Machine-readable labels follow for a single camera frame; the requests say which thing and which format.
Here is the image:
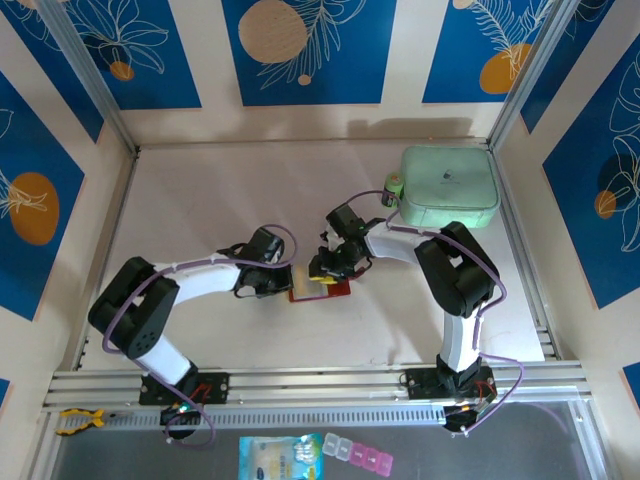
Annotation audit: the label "red leather card holder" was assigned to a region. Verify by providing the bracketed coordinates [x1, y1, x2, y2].
[286, 264, 354, 304]

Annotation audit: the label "small green bottle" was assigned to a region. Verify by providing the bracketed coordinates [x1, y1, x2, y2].
[382, 172, 405, 209]

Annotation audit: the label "mint green zip pouch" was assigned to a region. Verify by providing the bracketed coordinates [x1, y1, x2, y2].
[398, 144, 502, 230]

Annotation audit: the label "blue plastic packet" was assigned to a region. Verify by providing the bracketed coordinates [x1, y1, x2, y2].
[238, 432, 325, 480]

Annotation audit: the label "white and pink pill organizer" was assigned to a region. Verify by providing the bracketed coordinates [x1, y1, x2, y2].
[321, 432, 395, 476]

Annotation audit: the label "aluminium mounting rail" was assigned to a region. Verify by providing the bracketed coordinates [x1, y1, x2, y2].
[42, 360, 594, 409]

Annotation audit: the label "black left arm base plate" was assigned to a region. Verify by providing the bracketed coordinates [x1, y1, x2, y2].
[138, 371, 231, 406]

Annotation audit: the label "grey slotted cable duct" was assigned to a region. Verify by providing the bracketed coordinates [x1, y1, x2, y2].
[54, 403, 451, 434]

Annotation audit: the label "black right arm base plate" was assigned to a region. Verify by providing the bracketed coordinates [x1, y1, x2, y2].
[405, 367, 496, 401]

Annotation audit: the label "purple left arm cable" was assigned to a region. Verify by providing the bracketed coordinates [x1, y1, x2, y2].
[102, 223, 300, 449]

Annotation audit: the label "aluminium table edge rail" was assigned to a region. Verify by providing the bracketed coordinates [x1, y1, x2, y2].
[492, 148, 559, 361]
[73, 149, 141, 372]

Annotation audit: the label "yellow handled pliers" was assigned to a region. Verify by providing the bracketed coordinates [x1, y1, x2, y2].
[55, 407, 121, 437]

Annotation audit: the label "aluminium frame post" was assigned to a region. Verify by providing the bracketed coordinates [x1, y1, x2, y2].
[487, 0, 576, 151]
[37, 0, 140, 156]

